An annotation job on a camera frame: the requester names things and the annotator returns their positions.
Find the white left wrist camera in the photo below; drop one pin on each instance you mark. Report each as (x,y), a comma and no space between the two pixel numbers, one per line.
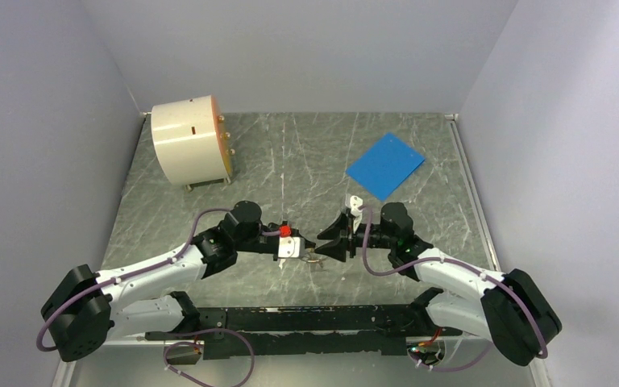
(291,247)

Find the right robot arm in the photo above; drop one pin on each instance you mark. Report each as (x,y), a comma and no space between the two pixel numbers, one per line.
(507,309)

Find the large metal keyring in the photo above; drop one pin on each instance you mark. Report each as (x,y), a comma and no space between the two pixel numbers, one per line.
(315,262)

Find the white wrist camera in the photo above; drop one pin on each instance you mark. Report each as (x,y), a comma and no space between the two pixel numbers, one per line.
(354,210)
(291,247)

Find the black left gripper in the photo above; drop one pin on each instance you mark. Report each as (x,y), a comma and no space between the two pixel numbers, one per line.
(307,244)

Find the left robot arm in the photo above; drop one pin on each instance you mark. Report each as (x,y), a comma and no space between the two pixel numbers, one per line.
(88,307)

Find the blue square mat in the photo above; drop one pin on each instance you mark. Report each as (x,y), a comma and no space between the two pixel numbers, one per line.
(385,166)

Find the cream cylindrical drum device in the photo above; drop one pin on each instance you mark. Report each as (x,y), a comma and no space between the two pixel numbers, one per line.
(191,141)

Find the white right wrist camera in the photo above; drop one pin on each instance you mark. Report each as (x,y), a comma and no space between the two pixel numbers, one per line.
(354,210)

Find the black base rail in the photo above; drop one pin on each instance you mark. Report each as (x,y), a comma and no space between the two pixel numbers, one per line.
(390,330)

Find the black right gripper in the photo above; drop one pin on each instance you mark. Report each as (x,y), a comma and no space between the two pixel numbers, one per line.
(342,229)

